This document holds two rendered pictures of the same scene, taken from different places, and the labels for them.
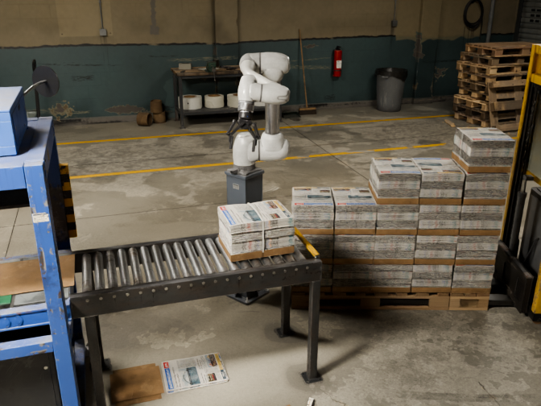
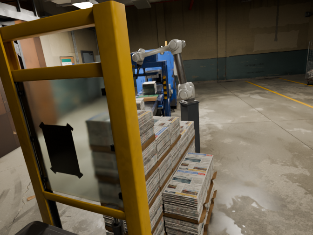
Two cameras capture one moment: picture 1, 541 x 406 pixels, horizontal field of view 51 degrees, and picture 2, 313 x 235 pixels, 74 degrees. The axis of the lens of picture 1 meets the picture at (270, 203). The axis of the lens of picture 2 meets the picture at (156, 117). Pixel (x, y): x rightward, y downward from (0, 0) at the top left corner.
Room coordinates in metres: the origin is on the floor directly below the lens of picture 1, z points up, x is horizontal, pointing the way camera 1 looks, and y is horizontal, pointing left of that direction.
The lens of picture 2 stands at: (4.59, -2.63, 1.65)
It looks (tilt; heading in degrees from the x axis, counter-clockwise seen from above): 16 degrees down; 114
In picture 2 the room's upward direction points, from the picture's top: 5 degrees counter-clockwise
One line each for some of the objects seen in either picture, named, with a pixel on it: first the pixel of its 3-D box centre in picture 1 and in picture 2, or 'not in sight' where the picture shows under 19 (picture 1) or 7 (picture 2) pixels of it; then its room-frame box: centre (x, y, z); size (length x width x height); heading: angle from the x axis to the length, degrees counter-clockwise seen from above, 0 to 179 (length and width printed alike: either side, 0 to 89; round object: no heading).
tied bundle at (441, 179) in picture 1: (435, 180); (144, 143); (3.78, -1.17, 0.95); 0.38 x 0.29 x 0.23; 179
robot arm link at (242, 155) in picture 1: (245, 147); (188, 90); (3.83, 0.18, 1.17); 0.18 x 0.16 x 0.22; 92
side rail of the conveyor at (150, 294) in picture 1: (204, 286); not in sight; (2.64, 0.35, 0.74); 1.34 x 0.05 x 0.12; 108
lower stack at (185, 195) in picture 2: not in sight; (192, 197); (4.13, -0.94, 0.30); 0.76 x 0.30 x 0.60; 89
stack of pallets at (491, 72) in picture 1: (501, 83); not in sight; (9.79, -3.97, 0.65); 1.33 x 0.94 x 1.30; 112
